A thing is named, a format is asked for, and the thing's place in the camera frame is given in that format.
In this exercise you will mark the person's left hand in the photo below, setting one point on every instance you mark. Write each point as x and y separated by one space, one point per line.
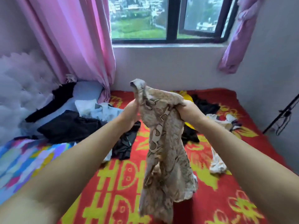
130 114

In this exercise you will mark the person's right hand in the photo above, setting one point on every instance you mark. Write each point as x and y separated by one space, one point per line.
191 113

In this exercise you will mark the beige patterned garment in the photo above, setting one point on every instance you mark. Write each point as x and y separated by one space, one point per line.
163 156

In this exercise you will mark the pile of mixed clothes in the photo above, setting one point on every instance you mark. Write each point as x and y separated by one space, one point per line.
70 126

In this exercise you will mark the person's right forearm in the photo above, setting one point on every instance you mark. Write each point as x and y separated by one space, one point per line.
252 170

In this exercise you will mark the person's left forearm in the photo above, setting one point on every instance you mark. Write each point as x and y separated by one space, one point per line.
60 179

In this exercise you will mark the pale blue pillow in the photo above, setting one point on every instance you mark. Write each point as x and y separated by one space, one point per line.
86 90

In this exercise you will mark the red and yellow blanket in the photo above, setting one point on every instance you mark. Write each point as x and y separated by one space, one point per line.
219 193

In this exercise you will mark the narrow pink curtain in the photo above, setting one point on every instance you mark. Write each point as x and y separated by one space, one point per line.
240 37

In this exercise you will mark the wide pink curtain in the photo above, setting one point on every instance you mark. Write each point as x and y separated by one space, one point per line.
70 39

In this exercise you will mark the dark framed window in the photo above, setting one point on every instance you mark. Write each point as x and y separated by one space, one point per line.
140 18

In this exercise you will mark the white tufted headboard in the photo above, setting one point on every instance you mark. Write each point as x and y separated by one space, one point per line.
21 91

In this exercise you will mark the blue patterned pillow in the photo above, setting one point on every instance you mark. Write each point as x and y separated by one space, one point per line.
23 161

